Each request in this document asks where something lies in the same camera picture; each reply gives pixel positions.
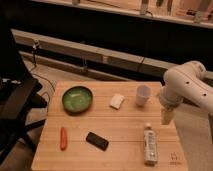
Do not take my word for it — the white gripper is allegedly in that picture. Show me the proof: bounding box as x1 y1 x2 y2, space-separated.
158 87 182 125

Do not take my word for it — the black rectangular case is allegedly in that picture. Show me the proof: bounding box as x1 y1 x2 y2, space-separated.
86 132 109 151

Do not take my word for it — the black cable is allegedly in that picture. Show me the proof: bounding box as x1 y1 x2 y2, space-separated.
31 44 56 113

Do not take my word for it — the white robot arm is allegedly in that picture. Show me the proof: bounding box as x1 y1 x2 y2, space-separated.
158 61 213 125

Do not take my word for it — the green ceramic bowl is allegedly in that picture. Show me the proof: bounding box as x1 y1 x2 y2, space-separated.
62 86 93 113

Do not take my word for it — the orange carrot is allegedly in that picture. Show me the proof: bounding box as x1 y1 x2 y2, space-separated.
60 127 67 150

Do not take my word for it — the white sponge block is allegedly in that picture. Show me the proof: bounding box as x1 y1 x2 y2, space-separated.
110 94 124 109

